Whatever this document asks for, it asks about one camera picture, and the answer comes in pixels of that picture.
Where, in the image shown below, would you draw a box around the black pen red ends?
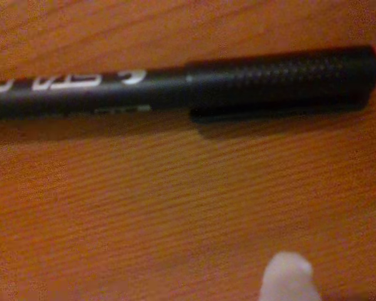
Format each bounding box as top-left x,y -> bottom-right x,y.
0,45 -> 376,125

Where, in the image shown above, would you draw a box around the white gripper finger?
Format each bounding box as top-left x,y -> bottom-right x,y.
258,251 -> 322,301

